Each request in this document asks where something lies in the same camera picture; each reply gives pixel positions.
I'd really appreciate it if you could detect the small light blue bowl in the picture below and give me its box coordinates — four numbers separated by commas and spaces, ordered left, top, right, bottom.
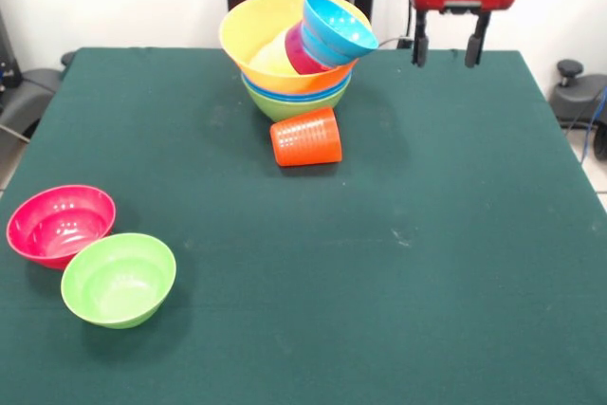
301, 0, 380, 67

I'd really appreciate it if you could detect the purple cup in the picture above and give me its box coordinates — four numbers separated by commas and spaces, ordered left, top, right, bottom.
284, 23, 333, 76

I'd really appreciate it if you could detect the large green bowl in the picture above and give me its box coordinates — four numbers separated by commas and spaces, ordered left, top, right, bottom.
242, 81, 352, 124

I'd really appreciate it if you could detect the red cup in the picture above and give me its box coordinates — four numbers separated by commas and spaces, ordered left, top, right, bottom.
269, 106, 343, 168

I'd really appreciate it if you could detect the yellow cup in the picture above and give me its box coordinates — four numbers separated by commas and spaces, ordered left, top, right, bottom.
248, 28, 301, 77

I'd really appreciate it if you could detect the large orange bowl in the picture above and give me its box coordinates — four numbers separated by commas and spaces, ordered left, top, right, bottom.
218, 0, 373, 96

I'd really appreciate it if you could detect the small green bowl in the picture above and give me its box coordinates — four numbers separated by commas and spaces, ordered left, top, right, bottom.
60, 232, 177, 330

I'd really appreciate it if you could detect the small pink bowl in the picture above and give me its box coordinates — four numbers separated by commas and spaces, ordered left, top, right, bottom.
6, 184, 118, 270

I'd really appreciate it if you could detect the dark green tablecloth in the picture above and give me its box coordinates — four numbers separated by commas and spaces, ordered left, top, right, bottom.
0, 46, 607, 405

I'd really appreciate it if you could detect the black wall cable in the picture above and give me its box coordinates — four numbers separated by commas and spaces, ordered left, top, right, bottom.
372, 1, 418, 51

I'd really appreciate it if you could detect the dark grey pedestal foot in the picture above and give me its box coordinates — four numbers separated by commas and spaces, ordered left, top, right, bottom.
0, 67, 63, 140
549, 59, 607, 129

